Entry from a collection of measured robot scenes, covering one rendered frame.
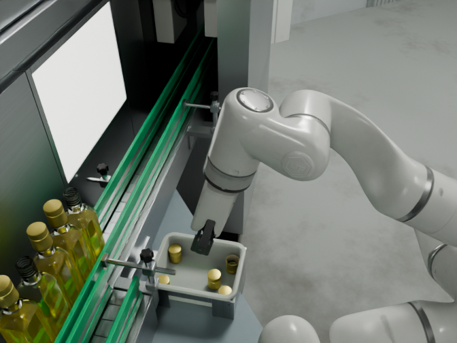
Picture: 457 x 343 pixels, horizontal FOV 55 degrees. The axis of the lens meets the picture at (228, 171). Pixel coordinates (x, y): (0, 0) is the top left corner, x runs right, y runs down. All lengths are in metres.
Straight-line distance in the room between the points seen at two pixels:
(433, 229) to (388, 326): 0.16
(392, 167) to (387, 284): 1.65
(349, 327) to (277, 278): 1.46
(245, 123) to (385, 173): 0.20
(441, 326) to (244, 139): 0.39
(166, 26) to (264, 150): 1.23
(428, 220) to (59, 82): 0.83
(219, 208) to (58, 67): 0.60
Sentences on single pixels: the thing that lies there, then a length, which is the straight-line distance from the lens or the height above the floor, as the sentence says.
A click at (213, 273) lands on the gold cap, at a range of 1.16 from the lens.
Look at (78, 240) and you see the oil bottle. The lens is 0.95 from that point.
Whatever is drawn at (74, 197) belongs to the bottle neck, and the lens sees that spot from 0.93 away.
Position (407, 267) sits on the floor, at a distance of 2.34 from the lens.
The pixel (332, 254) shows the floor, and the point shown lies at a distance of 2.28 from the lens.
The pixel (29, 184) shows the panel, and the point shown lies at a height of 1.11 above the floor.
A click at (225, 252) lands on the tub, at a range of 1.21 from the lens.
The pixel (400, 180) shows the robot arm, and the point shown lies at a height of 1.37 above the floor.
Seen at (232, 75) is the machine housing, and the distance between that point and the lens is 1.61.
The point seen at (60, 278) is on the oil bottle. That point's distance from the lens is 0.93.
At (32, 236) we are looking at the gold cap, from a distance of 0.86.
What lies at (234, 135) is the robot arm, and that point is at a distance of 0.56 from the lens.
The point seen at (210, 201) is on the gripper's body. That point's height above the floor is 1.31.
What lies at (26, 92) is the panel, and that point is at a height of 1.28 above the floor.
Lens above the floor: 1.77
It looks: 42 degrees down
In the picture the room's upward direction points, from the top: straight up
